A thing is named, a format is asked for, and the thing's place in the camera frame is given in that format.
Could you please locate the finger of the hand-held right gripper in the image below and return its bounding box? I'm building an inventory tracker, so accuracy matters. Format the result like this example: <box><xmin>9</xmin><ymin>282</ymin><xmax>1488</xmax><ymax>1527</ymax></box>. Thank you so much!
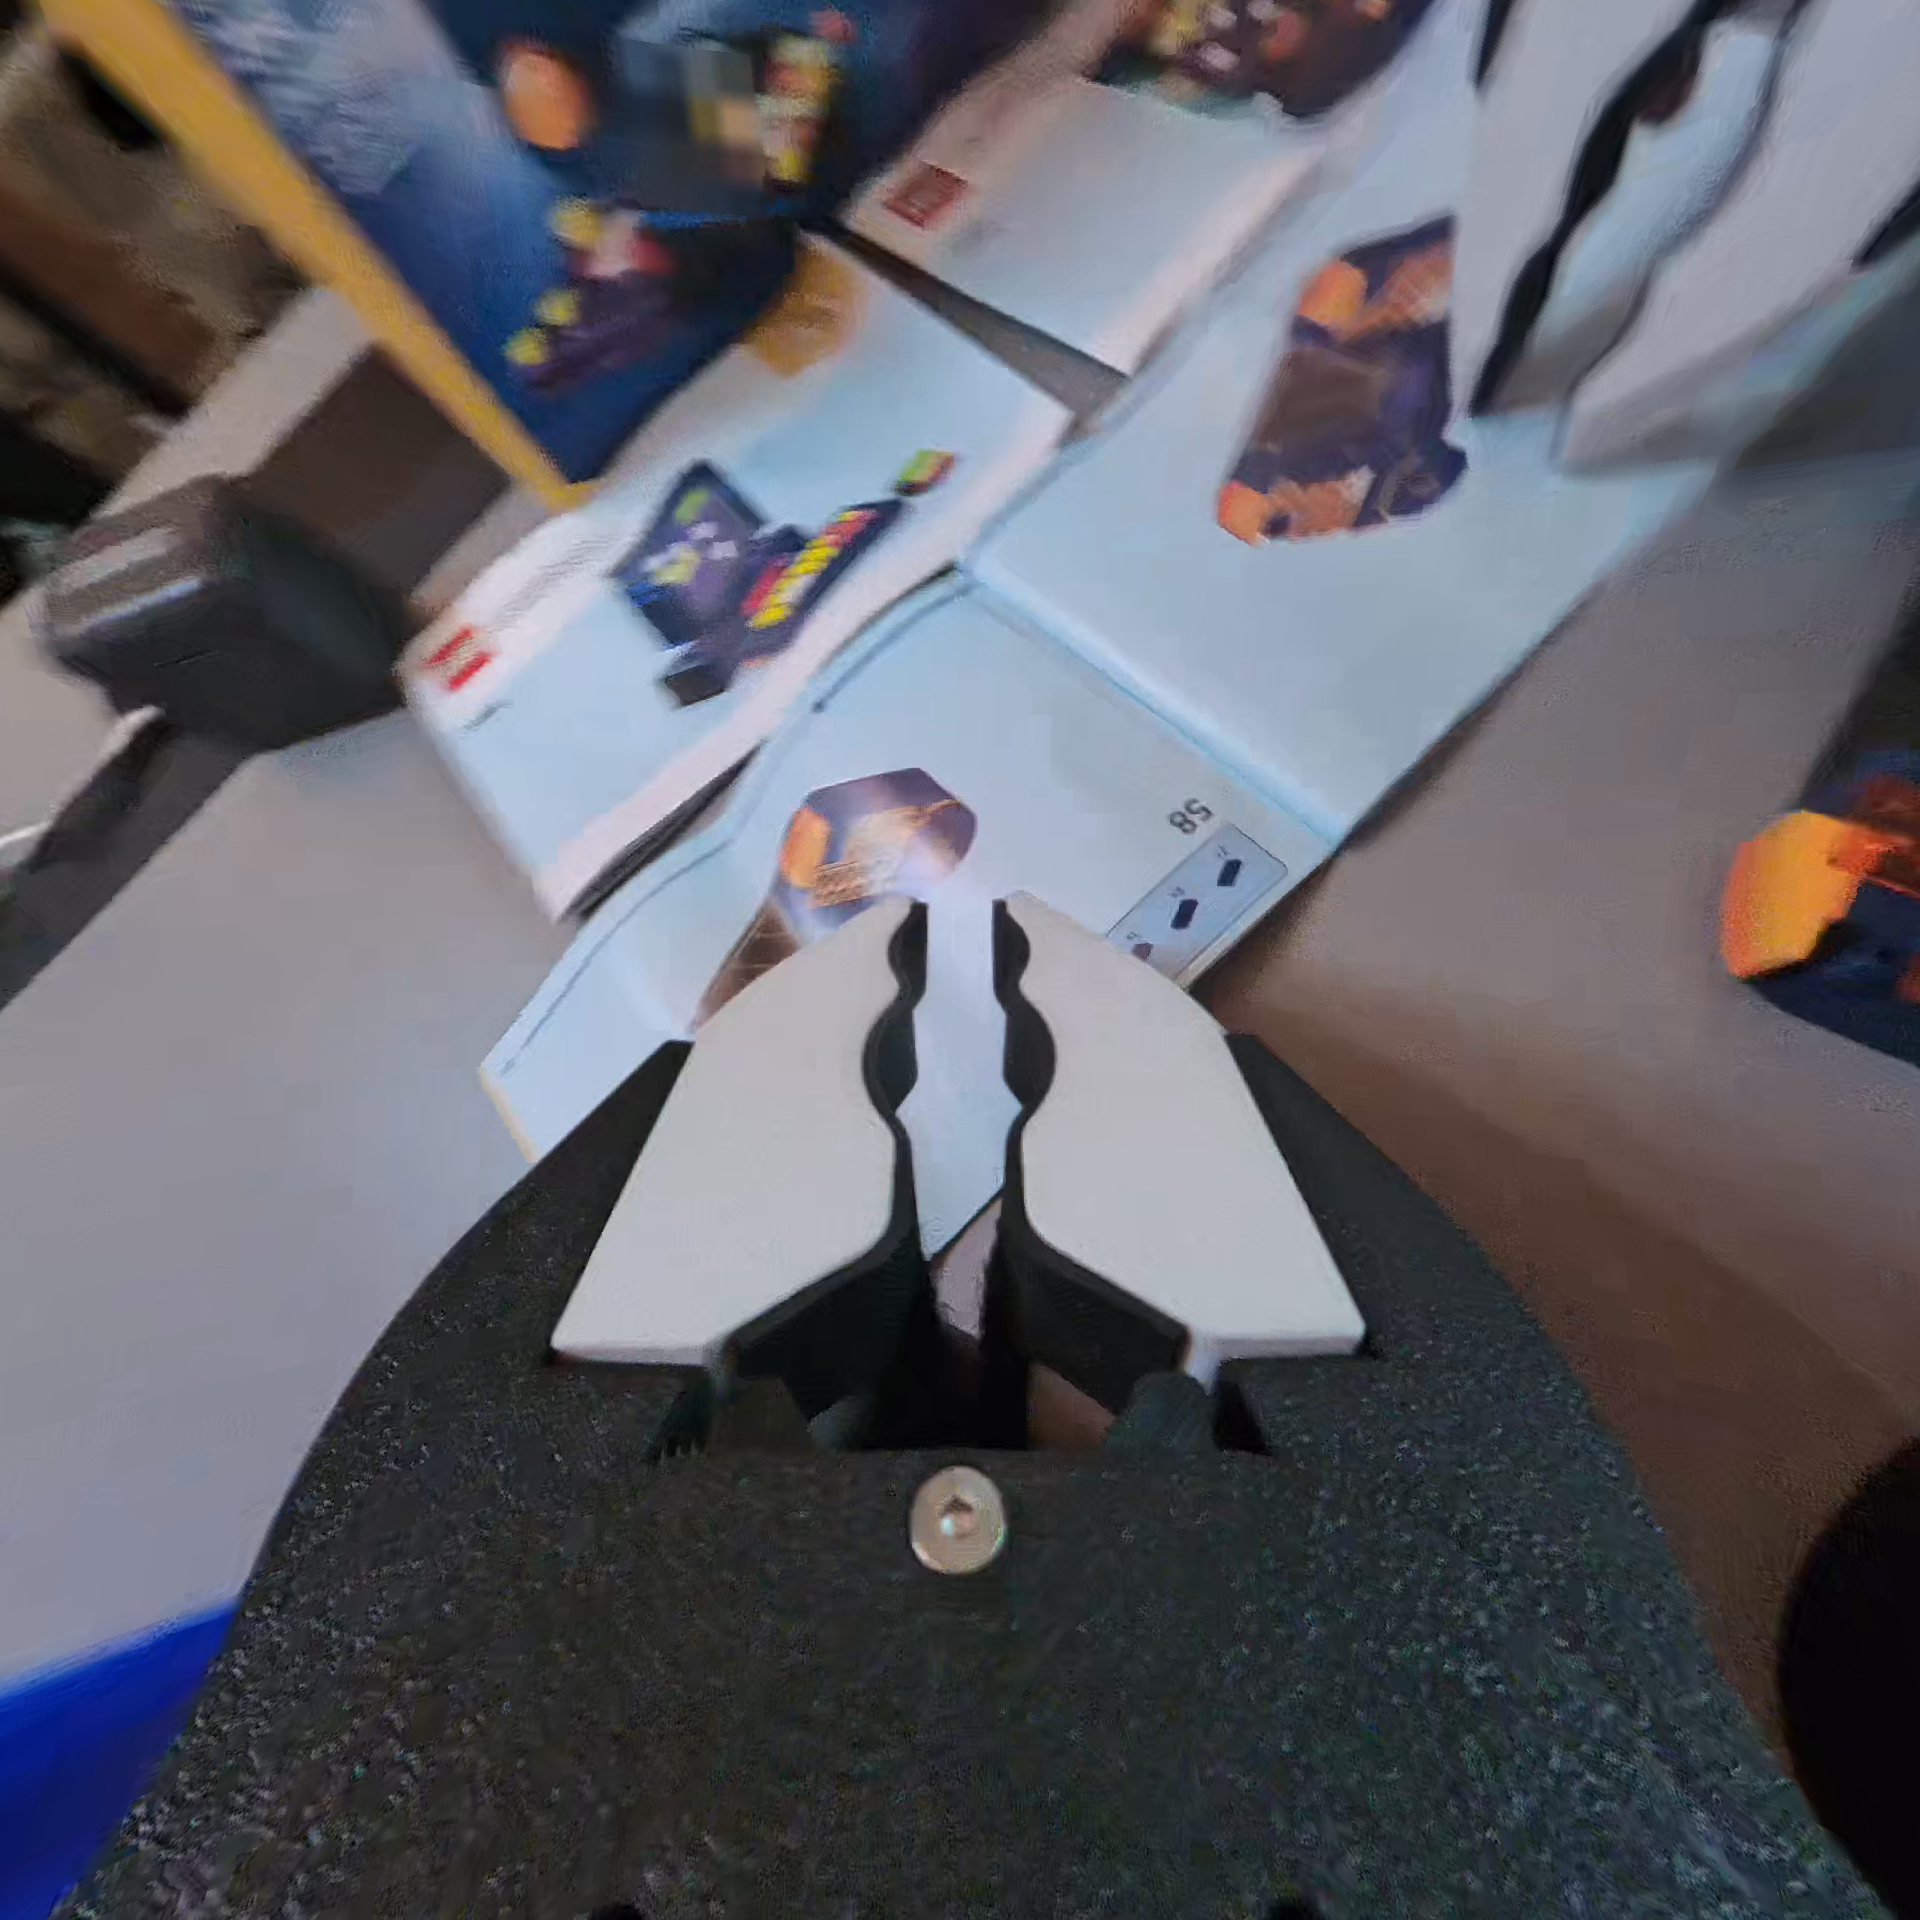
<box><xmin>1452</xmin><ymin>0</ymin><xmax>1728</xmax><ymax>417</ymax></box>
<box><xmin>1507</xmin><ymin>0</ymin><xmax>1920</xmax><ymax>473</ymax></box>

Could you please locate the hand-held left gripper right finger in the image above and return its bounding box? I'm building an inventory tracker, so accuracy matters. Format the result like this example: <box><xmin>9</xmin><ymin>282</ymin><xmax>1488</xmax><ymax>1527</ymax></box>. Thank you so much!
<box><xmin>991</xmin><ymin>888</ymin><xmax>1370</xmax><ymax>1382</ymax></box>

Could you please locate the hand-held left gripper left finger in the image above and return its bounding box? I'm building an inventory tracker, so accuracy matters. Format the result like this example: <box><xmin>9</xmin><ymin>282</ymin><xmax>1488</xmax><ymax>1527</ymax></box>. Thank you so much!
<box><xmin>550</xmin><ymin>895</ymin><xmax>932</xmax><ymax>1374</ymax></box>

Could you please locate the thick instruction booklet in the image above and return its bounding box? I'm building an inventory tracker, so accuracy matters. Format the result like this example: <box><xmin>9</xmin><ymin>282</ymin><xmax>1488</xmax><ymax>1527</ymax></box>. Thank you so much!
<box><xmin>480</xmin><ymin>134</ymin><xmax>1728</xmax><ymax>1261</ymax></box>

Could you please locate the dark blue orange brick model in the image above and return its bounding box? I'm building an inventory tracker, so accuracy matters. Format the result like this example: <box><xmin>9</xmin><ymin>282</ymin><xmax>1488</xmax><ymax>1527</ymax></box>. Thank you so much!
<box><xmin>1716</xmin><ymin>720</ymin><xmax>1920</xmax><ymax>1066</ymax></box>

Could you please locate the arcade cover instruction booklet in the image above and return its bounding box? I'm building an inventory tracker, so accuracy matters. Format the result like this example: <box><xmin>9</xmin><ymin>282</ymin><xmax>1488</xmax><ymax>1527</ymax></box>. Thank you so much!
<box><xmin>839</xmin><ymin>0</ymin><xmax>1488</xmax><ymax>376</ymax></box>

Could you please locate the computer cover instruction booklet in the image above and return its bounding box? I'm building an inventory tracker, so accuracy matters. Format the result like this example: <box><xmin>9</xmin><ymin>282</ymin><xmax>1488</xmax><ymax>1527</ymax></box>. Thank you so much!
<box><xmin>399</xmin><ymin>321</ymin><xmax>1074</xmax><ymax>920</ymax></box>

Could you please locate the dark grey box device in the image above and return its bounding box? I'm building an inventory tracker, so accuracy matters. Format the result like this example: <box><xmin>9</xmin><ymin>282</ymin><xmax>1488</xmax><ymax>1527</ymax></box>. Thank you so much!
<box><xmin>36</xmin><ymin>480</ymin><xmax>408</xmax><ymax>752</ymax></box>

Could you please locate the blue plastic bin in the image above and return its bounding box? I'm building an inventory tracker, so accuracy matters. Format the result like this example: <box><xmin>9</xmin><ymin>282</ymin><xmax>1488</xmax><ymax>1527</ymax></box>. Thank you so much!
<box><xmin>0</xmin><ymin>1597</ymin><xmax>242</xmax><ymax>1920</ymax></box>

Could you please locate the blue yellow toy brick box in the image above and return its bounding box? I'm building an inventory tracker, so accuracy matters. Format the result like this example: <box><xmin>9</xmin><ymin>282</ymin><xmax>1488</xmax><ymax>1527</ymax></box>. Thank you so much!
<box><xmin>36</xmin><ymin>0</ymin><xmax>962</xmax><ymax>512</ymax></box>

